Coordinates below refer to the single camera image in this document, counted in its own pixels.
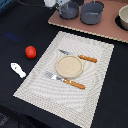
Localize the small grey saucepan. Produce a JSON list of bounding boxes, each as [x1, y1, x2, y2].
[[59, 1, 79, 19]]

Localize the beige woven placemat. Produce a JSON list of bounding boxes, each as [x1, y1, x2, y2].
[[13, 31, 114, 128]]

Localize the white fish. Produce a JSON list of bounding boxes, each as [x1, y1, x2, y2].
[[10, 63, 26, 78]]

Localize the brown stove board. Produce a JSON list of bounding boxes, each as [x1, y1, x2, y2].
[[47, 0, 128, 44]]

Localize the red sausage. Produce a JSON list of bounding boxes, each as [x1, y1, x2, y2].
[[25, 46, 36, 59]]

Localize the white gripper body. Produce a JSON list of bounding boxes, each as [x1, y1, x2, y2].
[[44, 0, 70, 9]]

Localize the round beige plate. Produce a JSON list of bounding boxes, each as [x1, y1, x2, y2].
[[56, 55, 83, 78]]

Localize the large grey pot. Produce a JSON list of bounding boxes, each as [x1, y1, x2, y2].
[[80, 2, 103, 25]]

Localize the fork with wooden handle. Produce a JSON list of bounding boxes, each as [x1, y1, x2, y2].
[[45, 72, 85, 89]]

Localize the knife with wooden handle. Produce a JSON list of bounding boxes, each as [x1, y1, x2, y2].
[[58, 49, 98, 63]]

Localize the beige bowl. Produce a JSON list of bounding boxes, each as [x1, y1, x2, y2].
[[119, 5, 128, 30]]

